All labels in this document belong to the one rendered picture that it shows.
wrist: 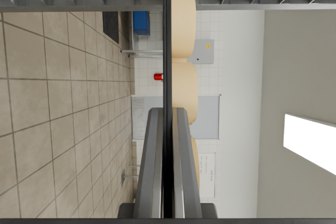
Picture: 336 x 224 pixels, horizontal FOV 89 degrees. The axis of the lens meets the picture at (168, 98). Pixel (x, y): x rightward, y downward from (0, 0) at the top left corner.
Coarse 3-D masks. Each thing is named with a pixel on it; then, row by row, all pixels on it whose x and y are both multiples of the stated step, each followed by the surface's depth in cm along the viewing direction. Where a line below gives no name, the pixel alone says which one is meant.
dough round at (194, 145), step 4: (192, 140) 12; (192, 144) 12; (192, 148) 12; (196, 148) 12; (196, 152) 12; (196, 156) 12; (196, 160) 11; (196, 164) 11; (196, 168) 11; (196, 172) 11; (196, 176) 11
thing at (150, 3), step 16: (0, 0) 54; (32, 0) 53; (64, 0) 53; (96, 0) 53; (128, 0) 53; (144, 0) 53; (160, 0) 53; (208, 0) 53; (240, 0) 53; (272, 0) 53; (304, 0) 53; (320, 0) 53
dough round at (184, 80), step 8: (176, 64) 12; (184, 64) 12; (192, 64) 12; (176, 72) 12; (184, 72) 12; (192, 72) 12; (176, 80) 12; (184, 80) 12; (192, 80) 12; (176, 88) 11; (184, 88) 11; (192, 88) 11; (176, 96) 11; (184, 96) 11; (192, 96) 11; (176, 104) 11; (184, 104) 11; (192, 104) 11; (192, 112) 12; (192, 120) 12
